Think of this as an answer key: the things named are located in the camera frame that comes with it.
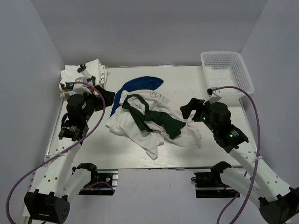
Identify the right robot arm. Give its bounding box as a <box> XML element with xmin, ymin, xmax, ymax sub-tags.
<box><xmin>180</xmin><ymin>98</ymin><xmax>299</xmax><ymax>224</ymax></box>

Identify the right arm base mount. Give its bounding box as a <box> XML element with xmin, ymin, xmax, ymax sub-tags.
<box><xmin>191</xmin><ymin>172</ymin><xmax>238</xmax><ymax>198</ymax></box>

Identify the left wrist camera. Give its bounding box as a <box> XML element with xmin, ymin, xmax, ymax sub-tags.
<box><xmin>71</xmin><ymin>84</ymin><xmax>93</xmax><ymax>95</ymax></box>

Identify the folded colourful cartoon t-shirt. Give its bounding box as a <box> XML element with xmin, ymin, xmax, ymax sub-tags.
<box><xmin>59</xmin><ymin>90</ymin><xmax>76</xmax><ymax>98</ymax></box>

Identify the white plastic basket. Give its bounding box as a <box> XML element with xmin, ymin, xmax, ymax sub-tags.
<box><xmin>200</xmin><ymin>51</ymin><xmax>255</xmax><ymax>95</ymax></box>

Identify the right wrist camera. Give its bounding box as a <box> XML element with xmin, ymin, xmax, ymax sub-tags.
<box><xmin>205</xmin><ymin>88</ymin><xmax>222</xmax><ymax>104</ymax></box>

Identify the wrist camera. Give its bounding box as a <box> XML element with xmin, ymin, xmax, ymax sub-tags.
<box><xmin>205</xmin><ymin>88</ymin><xmax>222</xmax><ymax>104</ymax></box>
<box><xmin>71</xmin><ymin>84</ymin><xmax>93</xmax><ymax>95</ymax></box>

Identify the blue t-shirt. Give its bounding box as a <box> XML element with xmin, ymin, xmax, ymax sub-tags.
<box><xmin>110</xmin><ymin>76</ymin><xmax>164</xmax><ymax>117</ymax></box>

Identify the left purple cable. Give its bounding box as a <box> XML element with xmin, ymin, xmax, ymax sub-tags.
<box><xmin>5</xmin><ymin>81</ymin><xmax>106</xmax><ymax>224</ymax></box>

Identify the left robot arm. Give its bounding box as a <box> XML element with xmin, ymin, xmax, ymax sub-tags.
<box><xmin>24</xmin><ymin>85</ymin><xmax>115</xmax><ymax>224</ymax></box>

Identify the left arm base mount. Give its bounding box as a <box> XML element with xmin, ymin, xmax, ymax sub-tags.
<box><xmin>79</xmin><ymin>169</ymin><xmax>119</xmax><ymax>196</ymax></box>

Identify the white and green t-shirt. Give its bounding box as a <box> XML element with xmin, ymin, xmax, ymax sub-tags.
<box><xmin>106</xmin><ymin>90</ymin><xmax>201</xmax><ymax>160</ymax></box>

